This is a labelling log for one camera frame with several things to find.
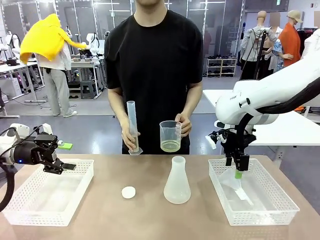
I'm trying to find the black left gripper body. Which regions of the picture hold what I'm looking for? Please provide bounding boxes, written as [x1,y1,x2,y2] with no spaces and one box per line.
[13,134,59,166]

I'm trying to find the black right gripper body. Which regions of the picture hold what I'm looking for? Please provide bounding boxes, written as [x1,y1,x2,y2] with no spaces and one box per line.
[223,129,257,157]

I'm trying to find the clear plastic funnel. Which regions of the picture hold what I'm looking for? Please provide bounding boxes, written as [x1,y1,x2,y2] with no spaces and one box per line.
[219,171,255,207]

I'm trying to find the clear plastic beaker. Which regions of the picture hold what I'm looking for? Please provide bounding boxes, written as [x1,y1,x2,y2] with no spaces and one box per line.
[159,120,183,154]

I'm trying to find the clear plastic graduated cylinder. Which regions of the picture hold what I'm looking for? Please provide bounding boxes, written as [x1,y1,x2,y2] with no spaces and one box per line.
[126,100,144,157]

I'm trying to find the person's right forearm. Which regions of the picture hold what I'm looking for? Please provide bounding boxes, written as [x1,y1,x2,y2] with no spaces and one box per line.
[107,86,131,125]

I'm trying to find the person's left forearm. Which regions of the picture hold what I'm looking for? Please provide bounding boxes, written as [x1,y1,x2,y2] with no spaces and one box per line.
[183,81,203,119]

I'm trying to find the person's left hand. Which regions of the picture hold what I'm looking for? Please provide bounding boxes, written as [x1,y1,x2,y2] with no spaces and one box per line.
[174,113,193,138]

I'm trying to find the person's right hand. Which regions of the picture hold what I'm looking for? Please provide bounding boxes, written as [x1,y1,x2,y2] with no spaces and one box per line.
[120,116,141,151]

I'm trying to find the small white paper label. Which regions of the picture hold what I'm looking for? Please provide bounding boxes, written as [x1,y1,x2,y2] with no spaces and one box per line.
[234,189,247,201]

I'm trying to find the white perforated plastic basket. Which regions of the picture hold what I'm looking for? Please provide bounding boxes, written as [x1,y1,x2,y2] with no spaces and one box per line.
[1,158,95,227]
[207,157,301,227]

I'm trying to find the white side table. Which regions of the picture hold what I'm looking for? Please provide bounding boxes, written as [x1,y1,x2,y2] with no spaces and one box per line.
[201,88,320,162]

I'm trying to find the translucent plastic conical flask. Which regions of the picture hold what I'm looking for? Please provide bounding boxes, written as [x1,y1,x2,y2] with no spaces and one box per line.
[163,155,192,205]

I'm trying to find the grey step stool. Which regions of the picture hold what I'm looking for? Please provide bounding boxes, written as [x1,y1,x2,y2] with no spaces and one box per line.
[79,79,98,101]

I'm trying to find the round white flask cap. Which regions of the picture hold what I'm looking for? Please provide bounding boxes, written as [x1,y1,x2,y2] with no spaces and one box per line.
[121,186,137,200]

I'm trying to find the shoe rack with shoes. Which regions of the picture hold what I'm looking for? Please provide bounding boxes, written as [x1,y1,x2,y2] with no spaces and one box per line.
[205,56,238,78]

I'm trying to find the white background workbench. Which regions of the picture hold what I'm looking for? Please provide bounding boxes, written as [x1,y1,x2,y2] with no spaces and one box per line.
[69,56,105,99]

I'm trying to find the white background desk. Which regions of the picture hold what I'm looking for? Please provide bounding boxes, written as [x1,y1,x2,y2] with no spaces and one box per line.
[0,61,41,118]

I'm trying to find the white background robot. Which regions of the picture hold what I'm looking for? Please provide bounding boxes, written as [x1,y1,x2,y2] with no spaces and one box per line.
[4,31,22,62]
[85,32,101,56]

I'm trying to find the mannequin in grey shirt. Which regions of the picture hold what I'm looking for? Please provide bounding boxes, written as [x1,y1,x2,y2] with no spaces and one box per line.
[240,10,278,81]

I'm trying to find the person in yellow hoodie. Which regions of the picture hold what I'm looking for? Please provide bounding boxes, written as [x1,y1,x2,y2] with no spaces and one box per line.
[19,13,88,119]

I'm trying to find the person in black t-shirt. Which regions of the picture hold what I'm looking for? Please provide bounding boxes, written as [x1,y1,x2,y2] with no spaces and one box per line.
[104,0,204,155]

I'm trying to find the mannequin in orange shirt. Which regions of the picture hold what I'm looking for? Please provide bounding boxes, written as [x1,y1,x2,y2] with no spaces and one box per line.
[277,9,304,69]

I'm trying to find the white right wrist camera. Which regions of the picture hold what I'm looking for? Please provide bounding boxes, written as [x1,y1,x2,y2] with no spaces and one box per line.
[204,128,225,151]

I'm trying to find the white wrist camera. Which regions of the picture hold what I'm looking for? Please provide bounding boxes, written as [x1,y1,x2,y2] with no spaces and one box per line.
[40,122,54,136]
[204,128,225,151]

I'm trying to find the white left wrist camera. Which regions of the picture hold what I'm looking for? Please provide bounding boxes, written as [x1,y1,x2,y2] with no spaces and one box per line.
[40,122,54,136]

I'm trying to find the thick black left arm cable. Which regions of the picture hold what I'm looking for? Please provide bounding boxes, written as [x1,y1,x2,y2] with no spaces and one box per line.
[0,151,16,213]

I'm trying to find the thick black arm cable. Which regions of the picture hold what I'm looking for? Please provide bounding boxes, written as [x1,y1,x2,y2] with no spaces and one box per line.
[234,76,320,157]
[0,151,16,213]

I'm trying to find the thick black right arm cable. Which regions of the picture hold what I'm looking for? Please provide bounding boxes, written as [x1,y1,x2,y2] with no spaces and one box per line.
[234,76,320,157]

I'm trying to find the black camera tripod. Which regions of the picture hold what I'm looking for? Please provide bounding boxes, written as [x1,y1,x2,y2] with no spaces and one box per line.
[251,26,270,81]

